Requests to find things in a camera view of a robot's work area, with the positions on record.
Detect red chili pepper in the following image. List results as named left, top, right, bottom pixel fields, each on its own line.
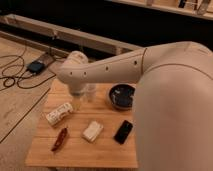
left=51, top=128, right=68, bottom=152

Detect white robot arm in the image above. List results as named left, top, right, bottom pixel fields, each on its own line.
left=57, top=41, right=213, bottom=171

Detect white sponge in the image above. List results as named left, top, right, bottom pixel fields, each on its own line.
left=82, top=121, right=103, bottom=142

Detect clear plastic cup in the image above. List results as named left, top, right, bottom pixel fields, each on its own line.
left=86, top=84, right=96, bottom=102

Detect wooden table board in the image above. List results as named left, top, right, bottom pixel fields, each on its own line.
left=25, top=80, right=138, bottom=168

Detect black bowl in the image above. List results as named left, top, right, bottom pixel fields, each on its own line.
left=108, top=84, right=135, bottom=110

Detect black smartphone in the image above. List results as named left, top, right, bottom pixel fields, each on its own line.
left=114, top=120, right=133, bottom=144

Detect wooden wall rail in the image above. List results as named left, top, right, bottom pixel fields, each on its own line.
left=0, top=14, right=140, bottom=54

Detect black floor cable left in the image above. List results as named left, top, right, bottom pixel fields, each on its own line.
left=0, top=44, right=68, bottom=90

